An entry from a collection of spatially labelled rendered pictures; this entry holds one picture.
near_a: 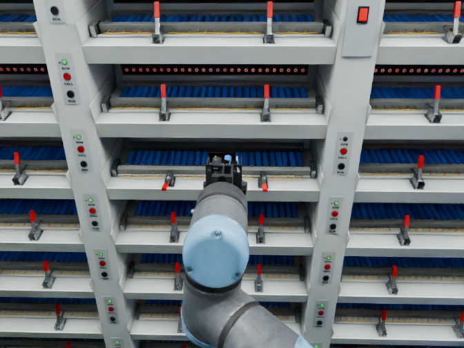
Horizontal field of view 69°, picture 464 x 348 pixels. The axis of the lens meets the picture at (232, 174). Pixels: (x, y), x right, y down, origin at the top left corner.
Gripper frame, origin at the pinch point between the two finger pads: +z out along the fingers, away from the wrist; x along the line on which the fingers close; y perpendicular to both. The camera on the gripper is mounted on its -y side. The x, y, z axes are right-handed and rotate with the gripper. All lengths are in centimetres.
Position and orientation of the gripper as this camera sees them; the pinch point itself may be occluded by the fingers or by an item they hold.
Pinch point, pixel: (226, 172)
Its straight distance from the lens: 80.0
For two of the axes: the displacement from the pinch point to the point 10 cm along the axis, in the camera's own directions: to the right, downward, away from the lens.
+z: 0.3, -3.8, 9.3
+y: 0.0, -9.3, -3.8
